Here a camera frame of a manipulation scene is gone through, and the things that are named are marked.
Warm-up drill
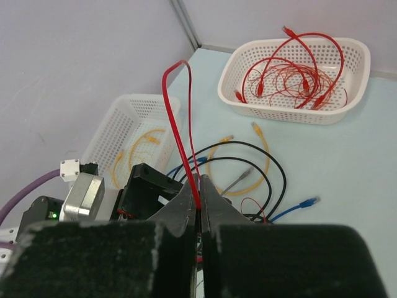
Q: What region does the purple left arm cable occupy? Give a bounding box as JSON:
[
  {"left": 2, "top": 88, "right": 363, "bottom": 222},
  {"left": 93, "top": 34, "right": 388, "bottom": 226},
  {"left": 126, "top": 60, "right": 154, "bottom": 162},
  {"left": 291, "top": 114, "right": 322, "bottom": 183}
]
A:
[{"left": 0, "top": 169, "right": 61, "bottom": 249}]

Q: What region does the white basket left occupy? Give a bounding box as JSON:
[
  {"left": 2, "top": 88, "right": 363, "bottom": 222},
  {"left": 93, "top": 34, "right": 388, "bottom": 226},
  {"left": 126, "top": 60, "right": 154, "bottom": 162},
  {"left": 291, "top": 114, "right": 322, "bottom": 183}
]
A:
[{"left": 81, "top": 94, "right": 176, "bottom": 189}]

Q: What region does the white basket top centre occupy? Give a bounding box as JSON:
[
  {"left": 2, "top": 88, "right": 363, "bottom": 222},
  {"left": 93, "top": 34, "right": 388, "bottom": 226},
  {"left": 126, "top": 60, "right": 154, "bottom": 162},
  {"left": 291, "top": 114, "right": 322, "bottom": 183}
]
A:
[{"left": 218, "top": 37, "right": 371, "bottom": 125}]

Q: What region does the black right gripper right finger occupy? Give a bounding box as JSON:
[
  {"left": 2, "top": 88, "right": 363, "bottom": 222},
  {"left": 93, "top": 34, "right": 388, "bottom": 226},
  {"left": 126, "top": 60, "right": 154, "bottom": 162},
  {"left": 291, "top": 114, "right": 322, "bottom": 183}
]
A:
[{"left": 200, "top": 175, "right": 387, "bottom": 297}]

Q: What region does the black cable coil left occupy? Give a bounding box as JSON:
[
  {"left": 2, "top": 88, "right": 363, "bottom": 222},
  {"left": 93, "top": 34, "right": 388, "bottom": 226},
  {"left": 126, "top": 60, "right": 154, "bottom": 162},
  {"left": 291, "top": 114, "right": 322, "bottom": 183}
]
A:
[{"left": 172, "top": 141, "right": 288, "bottom": 223}]

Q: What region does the thin red wire in basket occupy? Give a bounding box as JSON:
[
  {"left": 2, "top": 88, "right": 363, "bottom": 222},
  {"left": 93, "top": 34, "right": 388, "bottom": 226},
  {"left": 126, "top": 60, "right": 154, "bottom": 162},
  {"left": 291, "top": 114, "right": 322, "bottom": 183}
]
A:
[{"left": 244, "top": 63, "right": 348, "bottom": 109}]

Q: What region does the red ethernet cable in basket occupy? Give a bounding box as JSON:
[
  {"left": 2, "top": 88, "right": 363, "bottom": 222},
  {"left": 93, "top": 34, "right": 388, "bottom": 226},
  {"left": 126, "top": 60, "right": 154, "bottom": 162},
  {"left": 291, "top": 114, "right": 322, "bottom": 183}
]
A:
[{"left": 263, "top": 30, "right": 345, "bottom": 111}]

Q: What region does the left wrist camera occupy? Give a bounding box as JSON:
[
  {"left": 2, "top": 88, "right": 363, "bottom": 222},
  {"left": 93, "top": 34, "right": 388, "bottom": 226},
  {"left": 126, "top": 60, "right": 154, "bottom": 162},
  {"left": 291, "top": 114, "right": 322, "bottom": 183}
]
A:
[{"left": 60, "top": 159, "right": 105, "bottom": 222}]

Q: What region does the blue ethernet cable left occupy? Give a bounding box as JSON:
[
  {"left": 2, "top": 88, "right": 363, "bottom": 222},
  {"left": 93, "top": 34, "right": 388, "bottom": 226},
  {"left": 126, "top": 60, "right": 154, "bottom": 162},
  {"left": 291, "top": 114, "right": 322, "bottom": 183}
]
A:
[{"left": 164, "top": 156, "right": 321, "bottom": 224}]

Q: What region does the grey ethernet cable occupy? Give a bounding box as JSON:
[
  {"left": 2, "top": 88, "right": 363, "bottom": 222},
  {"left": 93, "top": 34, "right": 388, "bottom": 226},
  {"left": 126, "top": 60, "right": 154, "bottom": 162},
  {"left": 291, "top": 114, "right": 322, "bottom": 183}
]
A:
[{"left": 220, "top": 167, "right": 255, "bottom": 196}]

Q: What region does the yellow cable in left basket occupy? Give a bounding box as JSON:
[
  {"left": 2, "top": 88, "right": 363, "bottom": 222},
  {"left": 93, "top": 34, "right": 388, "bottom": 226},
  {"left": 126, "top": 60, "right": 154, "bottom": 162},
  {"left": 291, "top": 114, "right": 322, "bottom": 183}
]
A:
[{"left": 107, "top": 127, "right": 167, "bottom": 189}]

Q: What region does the yellow ethernet cable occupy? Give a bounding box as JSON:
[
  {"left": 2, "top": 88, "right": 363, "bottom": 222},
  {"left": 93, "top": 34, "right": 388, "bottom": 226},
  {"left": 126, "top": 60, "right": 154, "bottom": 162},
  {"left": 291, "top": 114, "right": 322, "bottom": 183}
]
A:
[{"left": 206, "top": 122, "right": 271, "bottom": 196}]

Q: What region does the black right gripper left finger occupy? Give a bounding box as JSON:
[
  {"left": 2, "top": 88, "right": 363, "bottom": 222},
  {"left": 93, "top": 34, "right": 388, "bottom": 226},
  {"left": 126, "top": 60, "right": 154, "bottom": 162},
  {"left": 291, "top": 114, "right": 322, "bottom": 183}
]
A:
[{"left": 1, "top": 184, "right": 197, "bottom": 297}]

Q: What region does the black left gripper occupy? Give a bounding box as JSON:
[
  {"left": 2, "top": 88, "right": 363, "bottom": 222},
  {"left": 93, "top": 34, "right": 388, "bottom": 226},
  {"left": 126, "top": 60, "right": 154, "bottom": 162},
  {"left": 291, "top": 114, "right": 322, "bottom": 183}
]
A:
[{"left": 116, "top": 163, "right": 182, "bottom": 220}]

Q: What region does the thin red wire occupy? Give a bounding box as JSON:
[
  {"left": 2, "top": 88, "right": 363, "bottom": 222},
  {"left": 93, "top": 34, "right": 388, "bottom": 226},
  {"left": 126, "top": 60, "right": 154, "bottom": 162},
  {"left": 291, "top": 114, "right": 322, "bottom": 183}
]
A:
[
  {"left": 244, "top": 63, "right": 348, "bottom": 109},
  {"left": 163, "top": 60, "right": 267, "bottom": 224}
]

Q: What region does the white basket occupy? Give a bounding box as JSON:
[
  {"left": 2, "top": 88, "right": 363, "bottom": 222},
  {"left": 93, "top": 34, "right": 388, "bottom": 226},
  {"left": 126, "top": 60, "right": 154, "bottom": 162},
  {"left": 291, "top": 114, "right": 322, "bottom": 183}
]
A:
[
  {"left": 81, "top": 94, "right": 176, "bottom": 189},
  {"left": 218, "top": 37, "right": 371, "bottom": 125}
]

